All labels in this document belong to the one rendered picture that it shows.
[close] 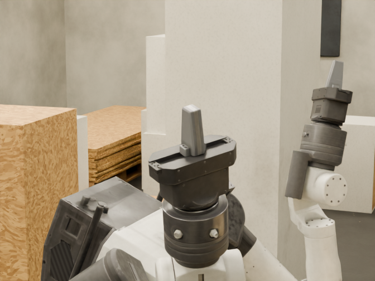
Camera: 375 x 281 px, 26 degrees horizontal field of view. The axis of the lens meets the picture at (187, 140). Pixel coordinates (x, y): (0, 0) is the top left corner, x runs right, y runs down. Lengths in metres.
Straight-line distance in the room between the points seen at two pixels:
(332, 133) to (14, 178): 1.97
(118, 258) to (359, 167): 5.47
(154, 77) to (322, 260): 4.45
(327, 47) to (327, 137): 8.21
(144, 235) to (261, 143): 2.58
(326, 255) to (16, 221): 1.96
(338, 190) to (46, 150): 2.06
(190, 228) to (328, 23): 8.82
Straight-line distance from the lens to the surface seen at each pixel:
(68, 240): 1.49
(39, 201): 3.50
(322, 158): 1.64
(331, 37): 9.82
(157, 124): 6.07
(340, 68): 1.69
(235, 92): 4.00
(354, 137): 6.64
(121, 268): 1.28
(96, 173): 7.04
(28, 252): 3.46
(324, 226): 1.68
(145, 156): 6.12
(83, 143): 5.46
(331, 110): 1.65
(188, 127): 1.02
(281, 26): 3.91
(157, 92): 6.04
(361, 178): 6.70
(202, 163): 1.03
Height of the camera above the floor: 1.79
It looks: 11 degrees down
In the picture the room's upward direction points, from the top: straight up
